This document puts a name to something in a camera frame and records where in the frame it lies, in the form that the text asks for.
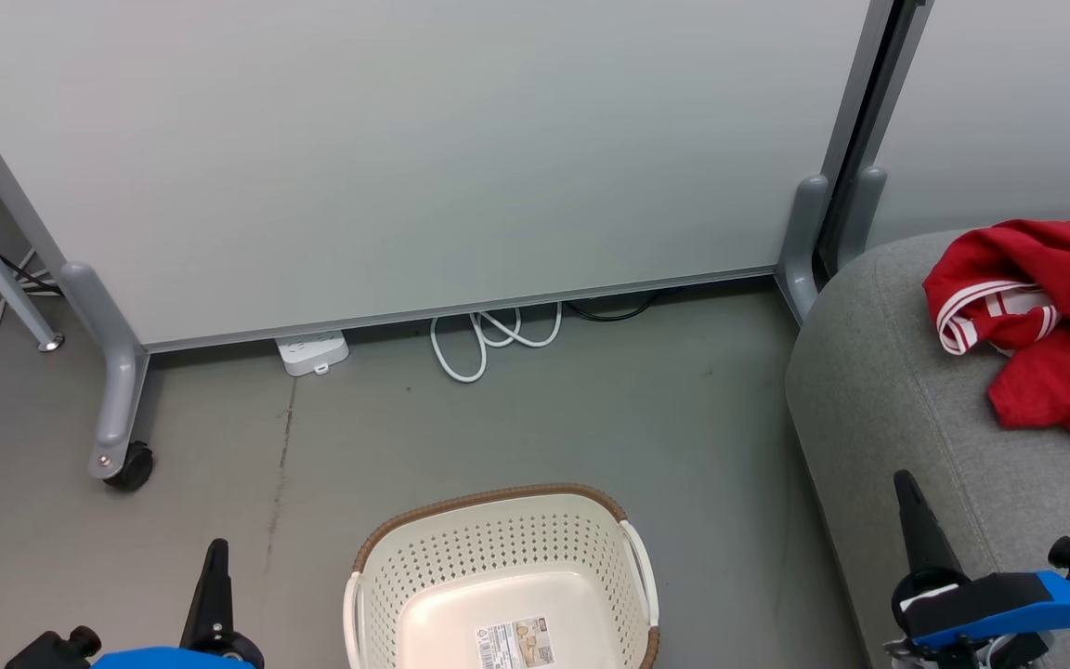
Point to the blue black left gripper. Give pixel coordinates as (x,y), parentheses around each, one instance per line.
(219,655)

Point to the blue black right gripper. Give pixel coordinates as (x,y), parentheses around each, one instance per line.
(1009,604)

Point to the red clothing with white trim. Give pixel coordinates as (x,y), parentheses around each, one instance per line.
(1046,325)

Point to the cream perforated laundry basket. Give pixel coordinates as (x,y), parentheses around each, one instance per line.
(498,604)

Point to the grey fabric sofa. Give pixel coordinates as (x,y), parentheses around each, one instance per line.
(888,409)

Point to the black caster wheel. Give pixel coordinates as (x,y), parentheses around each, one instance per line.
(134,467)

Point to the grey partition foot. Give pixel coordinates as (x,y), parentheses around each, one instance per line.
(117,390)
(802,242)
(862,214)

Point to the white power strip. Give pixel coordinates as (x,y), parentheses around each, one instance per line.
(312,353)

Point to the paper label sticker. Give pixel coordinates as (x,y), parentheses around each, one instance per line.
(515,646)

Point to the narrow white partition panel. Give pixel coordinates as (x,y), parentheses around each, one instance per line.
(1009,102)

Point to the large white partition panel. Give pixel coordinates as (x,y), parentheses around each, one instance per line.
(405,158)

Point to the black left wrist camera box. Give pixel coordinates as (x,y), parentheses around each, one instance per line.
(52,650)

